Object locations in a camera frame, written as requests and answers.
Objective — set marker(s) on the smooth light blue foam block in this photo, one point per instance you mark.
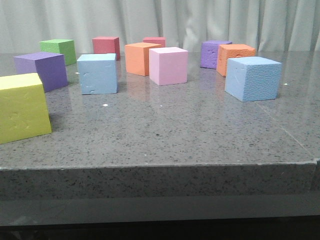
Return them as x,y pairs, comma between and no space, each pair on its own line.
98,73

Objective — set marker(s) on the textured light blue foam block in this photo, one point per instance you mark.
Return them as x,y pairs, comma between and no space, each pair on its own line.
253,78

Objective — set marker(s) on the pink foam block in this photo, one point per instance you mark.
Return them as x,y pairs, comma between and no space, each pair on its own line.
168,65

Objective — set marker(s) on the orange foam block centre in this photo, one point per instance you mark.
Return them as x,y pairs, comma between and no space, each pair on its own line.
137,57

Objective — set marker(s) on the red foam block rear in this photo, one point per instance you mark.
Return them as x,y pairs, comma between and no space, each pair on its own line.
155,40

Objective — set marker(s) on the red foam block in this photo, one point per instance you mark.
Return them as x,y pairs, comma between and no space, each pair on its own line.
155,40
106,45

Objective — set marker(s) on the purple foam block right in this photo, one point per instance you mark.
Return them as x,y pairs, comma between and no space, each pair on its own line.
209,53

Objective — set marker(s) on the purple foam block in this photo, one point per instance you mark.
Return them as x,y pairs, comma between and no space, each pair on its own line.
209,53
48,65

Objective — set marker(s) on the red foam block left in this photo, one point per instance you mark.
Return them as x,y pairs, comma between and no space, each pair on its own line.
106,45

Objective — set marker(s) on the textured orange foam block right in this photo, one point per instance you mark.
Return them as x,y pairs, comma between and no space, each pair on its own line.
226,51

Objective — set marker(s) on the green foam block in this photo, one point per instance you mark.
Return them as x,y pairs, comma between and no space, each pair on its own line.
60,46

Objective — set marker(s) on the purple foam block left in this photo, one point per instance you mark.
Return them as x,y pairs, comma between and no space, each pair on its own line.
48,65

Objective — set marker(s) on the yellow foam block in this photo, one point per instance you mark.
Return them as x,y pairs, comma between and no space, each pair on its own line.
23,108

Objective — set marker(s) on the white curtain backdrop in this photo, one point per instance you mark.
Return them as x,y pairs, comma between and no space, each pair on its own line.
267,25

